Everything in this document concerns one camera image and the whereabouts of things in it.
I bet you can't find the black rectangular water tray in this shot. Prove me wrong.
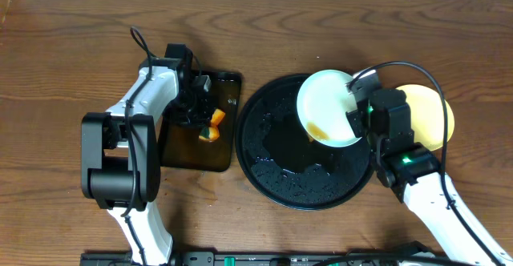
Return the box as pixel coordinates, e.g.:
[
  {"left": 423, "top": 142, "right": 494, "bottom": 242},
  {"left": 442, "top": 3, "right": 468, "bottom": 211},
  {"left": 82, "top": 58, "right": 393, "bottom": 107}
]
[{"left": 158, "top": 71, "right": 242, "bottom": 172}]

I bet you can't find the green and orange sponge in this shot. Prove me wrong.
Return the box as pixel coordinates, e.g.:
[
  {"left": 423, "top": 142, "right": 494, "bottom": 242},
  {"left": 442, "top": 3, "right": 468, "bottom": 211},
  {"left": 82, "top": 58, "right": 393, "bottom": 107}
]
[{"left": 199, "top": 108, "right": 226, "bottom": 142}]

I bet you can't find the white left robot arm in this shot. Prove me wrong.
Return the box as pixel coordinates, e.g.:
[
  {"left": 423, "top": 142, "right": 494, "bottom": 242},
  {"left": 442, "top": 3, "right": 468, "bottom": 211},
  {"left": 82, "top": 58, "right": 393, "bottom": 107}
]
[{"left": 81, "top": 54, "right": 213, "bottom": 265}]

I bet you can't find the black round tray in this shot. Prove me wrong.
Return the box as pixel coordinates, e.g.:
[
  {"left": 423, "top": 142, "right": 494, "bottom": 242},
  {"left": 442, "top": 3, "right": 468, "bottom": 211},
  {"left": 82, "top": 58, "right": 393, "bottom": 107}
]
[{"left": 235, "top": 74, "right": 373, "bottom": 210}]

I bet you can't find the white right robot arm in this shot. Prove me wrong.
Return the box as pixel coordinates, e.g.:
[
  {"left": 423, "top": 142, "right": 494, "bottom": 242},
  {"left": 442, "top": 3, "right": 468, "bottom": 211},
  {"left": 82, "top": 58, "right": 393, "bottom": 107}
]
[{"left": 348, "top": 86, "right": 512, "bottom": 265}]

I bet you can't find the light green plate front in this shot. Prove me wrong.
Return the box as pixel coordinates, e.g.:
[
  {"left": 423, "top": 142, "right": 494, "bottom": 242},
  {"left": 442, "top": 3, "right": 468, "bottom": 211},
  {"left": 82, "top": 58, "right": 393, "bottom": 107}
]
[{"left": 297, "top": 70, "right": 360, "bottom": 147}]

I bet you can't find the yellow plate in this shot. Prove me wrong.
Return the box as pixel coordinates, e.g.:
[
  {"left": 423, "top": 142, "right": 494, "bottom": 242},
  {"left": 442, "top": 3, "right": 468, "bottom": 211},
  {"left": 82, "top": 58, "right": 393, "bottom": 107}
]
[{"left": 397, "top": 84, "right": 444, "bottom": 151}]

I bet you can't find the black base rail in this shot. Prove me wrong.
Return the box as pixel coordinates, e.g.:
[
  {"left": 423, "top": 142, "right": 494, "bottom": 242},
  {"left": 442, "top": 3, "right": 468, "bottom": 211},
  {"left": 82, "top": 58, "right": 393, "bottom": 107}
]
[{"left": 79, "top": 241, "right": 474, "bottom": 266}]

